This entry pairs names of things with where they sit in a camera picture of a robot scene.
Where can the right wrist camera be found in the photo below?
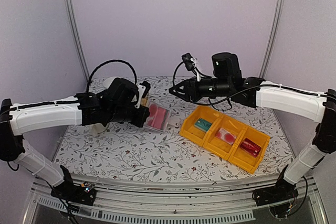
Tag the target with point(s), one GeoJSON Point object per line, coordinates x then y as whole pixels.
{"type": "Point", "coordinates": [190, 65]}

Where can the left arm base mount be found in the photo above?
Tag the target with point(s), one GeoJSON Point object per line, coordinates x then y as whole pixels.
{"type": "Point", "coordinates": [84, 193]}

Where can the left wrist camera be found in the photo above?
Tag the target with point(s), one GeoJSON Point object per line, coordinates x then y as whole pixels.
{"type": "Point", "coordinates": [142, 89]}

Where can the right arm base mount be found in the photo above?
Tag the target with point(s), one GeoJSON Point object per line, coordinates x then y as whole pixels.
{"type": "Point", "coordinates": [282, 190]}

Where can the aluminium frame post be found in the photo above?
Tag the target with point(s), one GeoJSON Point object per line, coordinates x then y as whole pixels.
{"type": "Point", "coordinates": [76, 38]}
{"type": "Point", "coordinates": [272, 38]}

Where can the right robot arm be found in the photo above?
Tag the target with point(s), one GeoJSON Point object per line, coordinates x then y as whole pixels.
{"type": "Point", "coordinates": [227, 83]}

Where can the small white bowl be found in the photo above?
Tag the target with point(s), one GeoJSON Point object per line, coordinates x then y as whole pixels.
{"type": "Point", "coordinates": [108, 82]}

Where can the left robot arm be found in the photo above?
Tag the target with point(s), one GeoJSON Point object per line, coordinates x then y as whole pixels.
{"type": "Point", "coordinates": [120, 102]}

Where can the red card stack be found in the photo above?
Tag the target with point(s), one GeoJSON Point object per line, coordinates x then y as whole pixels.
{"type": "Point", "coordinates": [250, 147]}

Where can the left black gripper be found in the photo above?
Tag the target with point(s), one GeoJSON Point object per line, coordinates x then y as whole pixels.
{"type": "Point", "coordinates": [144, 114]}

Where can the right aluminium frame post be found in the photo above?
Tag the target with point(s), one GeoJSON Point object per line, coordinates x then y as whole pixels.
{"type": "Point", "coordinates": [272, 38]}

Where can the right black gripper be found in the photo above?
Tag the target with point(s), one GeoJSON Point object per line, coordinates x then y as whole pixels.
{"type": "Point", "coordinates": [189, 86]}

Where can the front aluminium rail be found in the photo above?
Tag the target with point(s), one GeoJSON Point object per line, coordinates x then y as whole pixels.
{"type": "Point", "coordinates": [226, 201]}

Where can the pink circle card stack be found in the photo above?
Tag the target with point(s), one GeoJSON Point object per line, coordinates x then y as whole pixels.
{"type": "Point", "coordinates": [226, 136]}

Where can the teal VIP card stack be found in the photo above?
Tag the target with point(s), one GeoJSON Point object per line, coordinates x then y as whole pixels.
{"type": "Point", "coordinates": [203, 125]}

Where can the left aluminium frame post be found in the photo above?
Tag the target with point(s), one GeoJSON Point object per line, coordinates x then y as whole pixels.
{"type": "Point", "coordinates": [76, 38]}

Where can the white ceramic mug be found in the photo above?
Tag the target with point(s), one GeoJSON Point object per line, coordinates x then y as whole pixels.
{"type": "Point", "coordinates": [98, 128]}

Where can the yellow three-compartment bin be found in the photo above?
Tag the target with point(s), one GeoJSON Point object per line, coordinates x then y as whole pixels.
{"type": "Point", "coordinates": [231, 153]}

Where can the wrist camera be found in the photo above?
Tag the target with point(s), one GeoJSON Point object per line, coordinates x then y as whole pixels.
{"type": "Point", "coordinates": [190, 65]}
{"type": "Point", "coordinates": [142, 89]}

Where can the woven bamboo tray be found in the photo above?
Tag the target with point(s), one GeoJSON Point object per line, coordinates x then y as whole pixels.
{"type": "Point", "coordinates": [144, 100]}

